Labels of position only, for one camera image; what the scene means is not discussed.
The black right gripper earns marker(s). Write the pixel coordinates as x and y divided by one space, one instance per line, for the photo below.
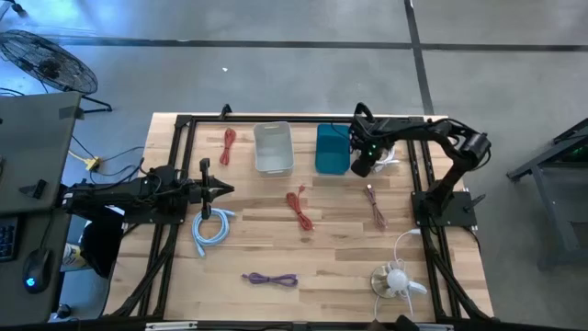
367 142

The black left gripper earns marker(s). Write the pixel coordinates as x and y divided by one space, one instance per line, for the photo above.
204 167

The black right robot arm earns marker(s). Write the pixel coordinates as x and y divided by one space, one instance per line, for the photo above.
452 138

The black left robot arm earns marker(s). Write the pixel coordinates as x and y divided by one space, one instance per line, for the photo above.
115 193

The teal plastic bin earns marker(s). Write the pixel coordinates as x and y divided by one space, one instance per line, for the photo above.
332 149

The white plastic bin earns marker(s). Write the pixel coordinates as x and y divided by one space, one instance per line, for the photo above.
273 149

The white device on round base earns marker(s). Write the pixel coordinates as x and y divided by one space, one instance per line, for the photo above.
396 279

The yellow power plug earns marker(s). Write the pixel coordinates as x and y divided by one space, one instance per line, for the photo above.
93 163

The black bag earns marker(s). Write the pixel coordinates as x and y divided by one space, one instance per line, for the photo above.
103 248

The yellow printed can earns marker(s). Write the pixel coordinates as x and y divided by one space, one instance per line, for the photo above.
73 257

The small black desk object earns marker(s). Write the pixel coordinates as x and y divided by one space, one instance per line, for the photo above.
34 188

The dark metal side table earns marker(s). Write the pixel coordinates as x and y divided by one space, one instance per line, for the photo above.
551 184

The grey desk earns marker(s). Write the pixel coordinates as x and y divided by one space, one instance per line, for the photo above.
32 147

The black computer mouse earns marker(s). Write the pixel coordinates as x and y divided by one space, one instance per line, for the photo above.
37 271

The black floor fan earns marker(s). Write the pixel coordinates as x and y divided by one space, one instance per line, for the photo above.
48 62

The black keyboard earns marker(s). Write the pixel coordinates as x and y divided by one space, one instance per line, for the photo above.
6 239

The black table frame rails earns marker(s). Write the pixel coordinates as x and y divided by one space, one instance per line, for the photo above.
239 118

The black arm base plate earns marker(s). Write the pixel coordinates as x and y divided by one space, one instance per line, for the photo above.
151 218
459 209

